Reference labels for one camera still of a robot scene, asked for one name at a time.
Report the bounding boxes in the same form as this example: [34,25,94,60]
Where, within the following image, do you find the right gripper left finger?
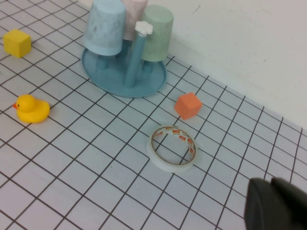
[244,178,279,230]

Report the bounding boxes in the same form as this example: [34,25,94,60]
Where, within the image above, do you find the yellow rubber duck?
[12,94,50,124]

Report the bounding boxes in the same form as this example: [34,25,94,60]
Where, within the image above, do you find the light blue plastic cup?
[83,0,127,56]

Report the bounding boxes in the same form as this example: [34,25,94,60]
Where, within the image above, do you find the grid-patterned tablecloth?
[0,0,307,230]

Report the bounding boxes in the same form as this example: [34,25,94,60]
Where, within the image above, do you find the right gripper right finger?
[270,176,307,230]

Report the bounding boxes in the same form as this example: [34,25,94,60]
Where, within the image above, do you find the white tape roll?
[146,124,200,173]

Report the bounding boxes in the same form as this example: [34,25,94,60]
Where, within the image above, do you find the blue cup stand with pegs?
[81,21,167,98]

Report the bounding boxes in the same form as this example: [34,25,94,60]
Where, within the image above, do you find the pale pink plastic cup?
[121,0,148,41]

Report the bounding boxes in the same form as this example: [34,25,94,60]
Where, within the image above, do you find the yellow cube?
[3,28,32,58]

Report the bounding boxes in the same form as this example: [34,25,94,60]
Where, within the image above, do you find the pale green plastic cup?
[139,4,174,62]

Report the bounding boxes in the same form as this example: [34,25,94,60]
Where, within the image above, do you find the orange cube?
[174,92,203,120]

